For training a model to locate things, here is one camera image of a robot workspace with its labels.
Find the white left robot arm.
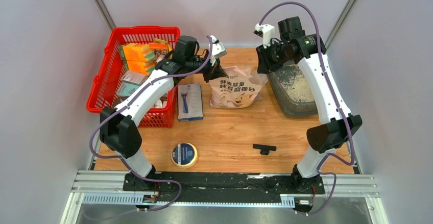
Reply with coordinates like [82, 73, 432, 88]
[96, 35, 227, 191]

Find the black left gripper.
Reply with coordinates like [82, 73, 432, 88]
[185, 54, 226, 83]

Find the teal box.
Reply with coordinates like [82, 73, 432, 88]
[116, 82, 139, 97]

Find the orange green sponge pack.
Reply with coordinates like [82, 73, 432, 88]
[119, 43, 156, 62]

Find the pink cat litter bag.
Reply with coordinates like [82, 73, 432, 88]
[209, 66, 268, 109]

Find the black T-shaped bracket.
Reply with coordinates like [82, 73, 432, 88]
[253, 144, 277, 156]

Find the tape roll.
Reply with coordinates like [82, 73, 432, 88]
[171, 143, 198, 168]

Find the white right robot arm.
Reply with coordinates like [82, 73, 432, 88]
[254, 17, 362, 193]

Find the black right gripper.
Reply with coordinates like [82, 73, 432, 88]
[257, 40, 293, 74]

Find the dark grey litter box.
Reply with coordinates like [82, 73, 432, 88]
[268, 64, 318, 118]

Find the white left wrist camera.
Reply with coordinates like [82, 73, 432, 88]
[210, 35, 227, 62]

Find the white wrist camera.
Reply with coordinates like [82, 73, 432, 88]
[254, 23, 276, 48]
[210, 35, 227, 62]

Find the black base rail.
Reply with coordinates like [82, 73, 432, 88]
[123, 171, 325, 204]

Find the red plastic basket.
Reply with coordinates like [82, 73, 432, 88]
[86, 26, 181, 128]

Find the yellow orange snack pack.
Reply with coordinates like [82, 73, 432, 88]
[149, 38, 173, 58]

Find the razor blister pack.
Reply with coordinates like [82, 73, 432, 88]
[177, 83, 204, 121]

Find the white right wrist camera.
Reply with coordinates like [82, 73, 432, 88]
[254, 23, 276, 48]

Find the grey pink box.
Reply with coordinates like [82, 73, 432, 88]
[121, 70, 149, 86]

